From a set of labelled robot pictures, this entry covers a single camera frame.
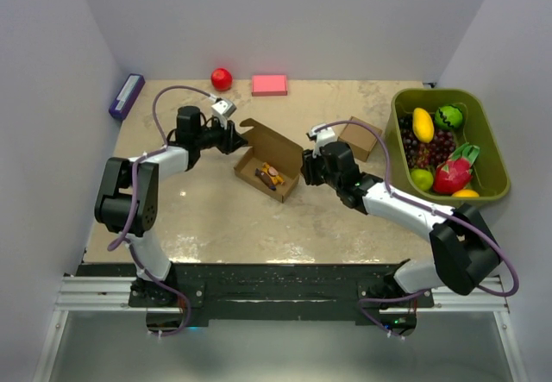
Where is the aluminium rail frame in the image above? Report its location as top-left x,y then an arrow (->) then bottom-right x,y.
35,272 -> 529,381

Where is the pink rectangular box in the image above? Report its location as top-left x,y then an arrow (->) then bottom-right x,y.
251,75 -> 288,97

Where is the purple blue box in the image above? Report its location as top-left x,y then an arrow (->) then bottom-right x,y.
108,73 -> 145,122

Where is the purple grapes bunch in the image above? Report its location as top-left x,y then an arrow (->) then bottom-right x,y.
398,116 -> 456,170

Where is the yellow mango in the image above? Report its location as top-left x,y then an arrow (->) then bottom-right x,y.
412,108 -> 435,143

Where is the large brown cardboard box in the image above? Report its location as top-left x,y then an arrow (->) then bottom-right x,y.
234,118 -> 303,203

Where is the orange fruit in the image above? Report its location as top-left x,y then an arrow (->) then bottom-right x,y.
452,189 -> 480,198

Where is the small snack wrapper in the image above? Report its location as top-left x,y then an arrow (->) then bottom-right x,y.
254,162 -> 285,191

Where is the red dragon fruit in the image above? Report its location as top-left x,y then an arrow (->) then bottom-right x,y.
432,143 -> 480,195

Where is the small folded cardboard box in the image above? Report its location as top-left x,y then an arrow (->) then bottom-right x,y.
338,123 -> 378,162

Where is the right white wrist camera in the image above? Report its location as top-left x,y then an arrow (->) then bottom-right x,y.
306,123 -> 337,158

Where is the red apple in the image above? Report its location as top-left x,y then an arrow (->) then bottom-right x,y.
210,68 -> 233,92

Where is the green round fruit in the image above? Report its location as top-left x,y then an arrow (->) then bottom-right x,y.
434,104 -> 464,130

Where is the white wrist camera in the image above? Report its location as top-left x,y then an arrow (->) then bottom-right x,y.
209,94 -> 236,129
306,123 -> 337,158

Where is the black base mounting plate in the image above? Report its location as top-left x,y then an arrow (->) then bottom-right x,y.
77,264 -> 434,335

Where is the olive green plastic bin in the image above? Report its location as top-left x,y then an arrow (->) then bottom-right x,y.
385,88 -> 511,208

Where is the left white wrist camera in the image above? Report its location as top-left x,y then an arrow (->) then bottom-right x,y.
209,94 -> 236,129

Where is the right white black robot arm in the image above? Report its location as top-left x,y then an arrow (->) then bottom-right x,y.
301,141 -> 500,307

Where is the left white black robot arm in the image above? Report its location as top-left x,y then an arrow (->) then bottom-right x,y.
94,98 -> 247,306

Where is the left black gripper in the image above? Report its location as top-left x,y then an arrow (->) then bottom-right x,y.
195,116 -> 248,155

